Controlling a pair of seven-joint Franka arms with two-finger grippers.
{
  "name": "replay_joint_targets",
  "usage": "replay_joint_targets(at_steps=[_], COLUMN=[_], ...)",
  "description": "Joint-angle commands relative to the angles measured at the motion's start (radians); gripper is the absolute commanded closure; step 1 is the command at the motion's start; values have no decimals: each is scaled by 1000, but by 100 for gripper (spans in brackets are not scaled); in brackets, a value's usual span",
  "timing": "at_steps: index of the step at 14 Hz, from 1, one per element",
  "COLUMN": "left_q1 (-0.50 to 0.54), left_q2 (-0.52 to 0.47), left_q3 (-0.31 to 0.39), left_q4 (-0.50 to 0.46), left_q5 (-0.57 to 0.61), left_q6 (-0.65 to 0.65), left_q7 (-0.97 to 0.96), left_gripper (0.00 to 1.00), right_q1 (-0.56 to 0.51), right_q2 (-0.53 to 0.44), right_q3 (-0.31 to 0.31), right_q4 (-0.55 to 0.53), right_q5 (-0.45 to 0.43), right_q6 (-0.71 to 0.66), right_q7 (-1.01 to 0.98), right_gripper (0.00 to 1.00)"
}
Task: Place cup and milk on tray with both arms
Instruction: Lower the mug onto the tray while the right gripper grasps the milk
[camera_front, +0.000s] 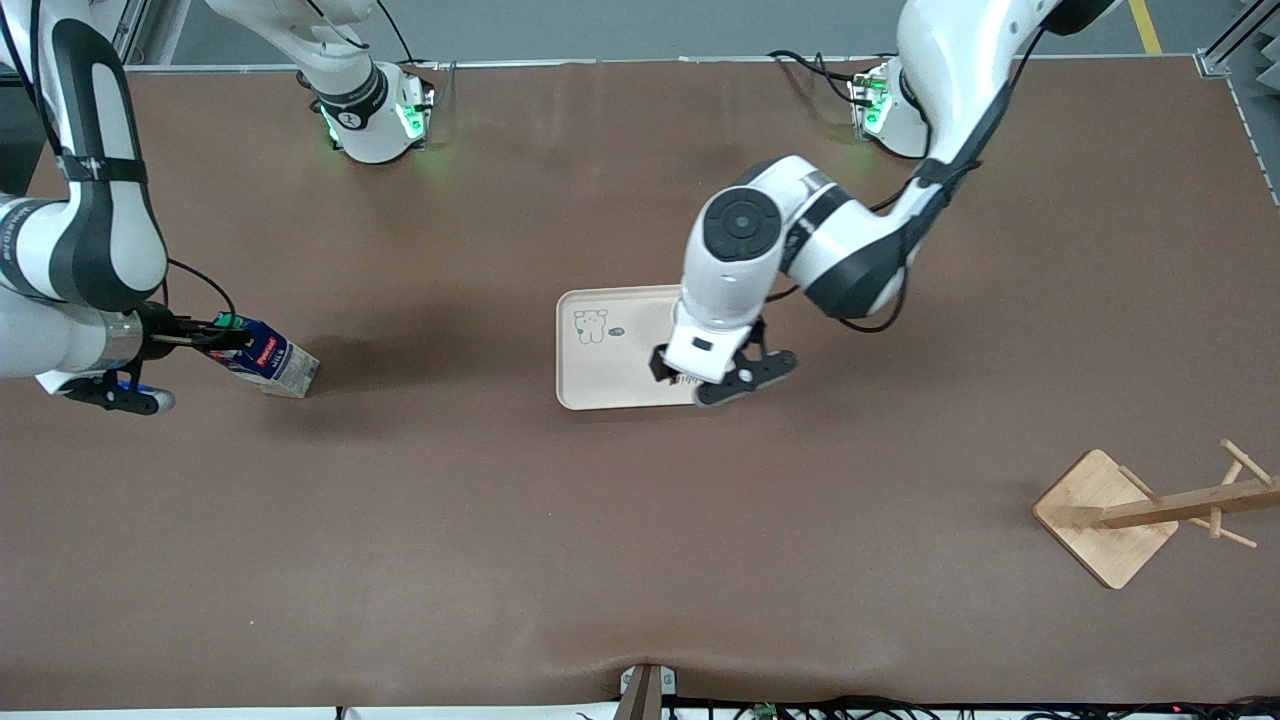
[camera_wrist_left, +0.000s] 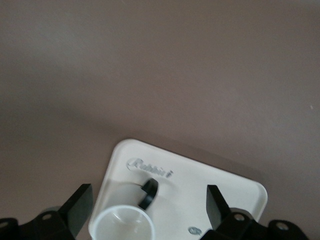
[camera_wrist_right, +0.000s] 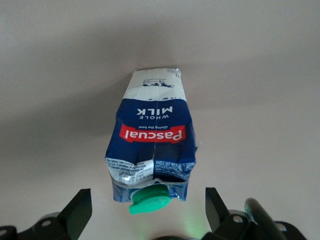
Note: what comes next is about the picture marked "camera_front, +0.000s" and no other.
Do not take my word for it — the blue and white milk carton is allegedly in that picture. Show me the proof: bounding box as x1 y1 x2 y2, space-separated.
205 312 321 400

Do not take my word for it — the cream tray with bear print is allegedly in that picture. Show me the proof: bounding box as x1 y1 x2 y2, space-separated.
555 285 741 412

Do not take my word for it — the wooden mug tree stand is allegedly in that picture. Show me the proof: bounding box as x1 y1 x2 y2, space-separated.
1032 438 1280 591

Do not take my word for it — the black right arm wrist cable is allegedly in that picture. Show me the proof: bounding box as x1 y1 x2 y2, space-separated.
163 257 239 321

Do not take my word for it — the black arm wrist cable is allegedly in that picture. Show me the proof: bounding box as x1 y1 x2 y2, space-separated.
163 257 239 321
770 30 1047 337

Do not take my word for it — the black left arm base cable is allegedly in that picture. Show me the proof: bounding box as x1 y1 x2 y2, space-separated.
767 48 869 109

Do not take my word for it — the black arm base cable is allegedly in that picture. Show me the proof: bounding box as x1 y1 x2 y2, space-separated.
372 0 441 73
767 48 869 109

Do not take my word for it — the aluminium frame post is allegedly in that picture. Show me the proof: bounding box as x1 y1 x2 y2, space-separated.
108 0 193 67
1195 0 1280 208

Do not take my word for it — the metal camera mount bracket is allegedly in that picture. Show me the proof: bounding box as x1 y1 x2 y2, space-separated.
618 663 678 720

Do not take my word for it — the black right arm base cable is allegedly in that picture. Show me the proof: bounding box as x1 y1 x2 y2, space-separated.
372 0 441 73

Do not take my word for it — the black left arm wrist cable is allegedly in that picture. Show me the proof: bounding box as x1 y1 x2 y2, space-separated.
770 30 1047 337

